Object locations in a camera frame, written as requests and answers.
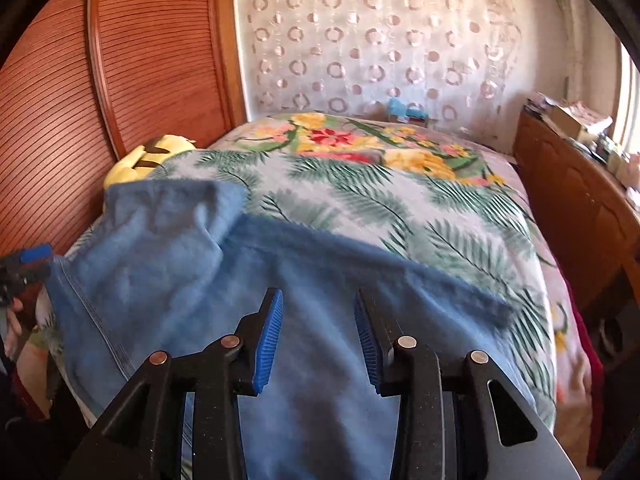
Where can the long wooden cabinet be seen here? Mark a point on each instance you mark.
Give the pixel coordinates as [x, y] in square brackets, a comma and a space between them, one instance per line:
[575, 200]

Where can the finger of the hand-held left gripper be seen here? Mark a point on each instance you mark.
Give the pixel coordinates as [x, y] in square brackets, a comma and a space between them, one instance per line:
[36, 254]
[27, 274]

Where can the sheer circle-pattern curtain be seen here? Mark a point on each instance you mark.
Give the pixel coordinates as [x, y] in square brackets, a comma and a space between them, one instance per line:
[375, 35]

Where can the slatted wooden wardrobe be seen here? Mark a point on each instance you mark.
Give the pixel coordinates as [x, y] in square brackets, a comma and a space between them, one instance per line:
[150, 60]

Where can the leaf-print blanket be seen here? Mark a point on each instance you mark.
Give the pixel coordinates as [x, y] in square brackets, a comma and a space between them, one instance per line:
[375, 195]

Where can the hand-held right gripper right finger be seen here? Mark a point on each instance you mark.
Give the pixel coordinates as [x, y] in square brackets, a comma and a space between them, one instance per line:
[367, 347]

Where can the small cardboard box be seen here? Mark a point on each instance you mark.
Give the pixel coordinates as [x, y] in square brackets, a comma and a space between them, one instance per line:
[417, 121]

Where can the open cardboard box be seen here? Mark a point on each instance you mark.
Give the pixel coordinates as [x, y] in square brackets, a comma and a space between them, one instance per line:
[565, 121]

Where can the blue denim pants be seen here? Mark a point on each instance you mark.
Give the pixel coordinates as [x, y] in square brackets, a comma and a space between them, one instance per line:
[310, 270]

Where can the bundled pale window curtain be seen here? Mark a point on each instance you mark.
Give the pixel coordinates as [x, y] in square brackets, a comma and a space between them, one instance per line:
[575, 35]

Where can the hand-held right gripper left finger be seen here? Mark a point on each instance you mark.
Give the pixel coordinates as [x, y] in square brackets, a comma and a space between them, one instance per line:
[267, 345]

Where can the wood-framed window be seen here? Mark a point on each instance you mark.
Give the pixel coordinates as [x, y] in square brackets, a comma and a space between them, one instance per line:
[631, 110]

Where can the yellow plush toy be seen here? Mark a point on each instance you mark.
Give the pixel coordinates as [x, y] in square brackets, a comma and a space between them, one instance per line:
[140, 157]

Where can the floral paper sheet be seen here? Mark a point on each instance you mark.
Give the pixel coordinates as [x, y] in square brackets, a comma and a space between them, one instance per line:
[592, 114]

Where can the person's left hand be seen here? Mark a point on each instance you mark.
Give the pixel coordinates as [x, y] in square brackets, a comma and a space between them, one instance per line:
[15, 327]

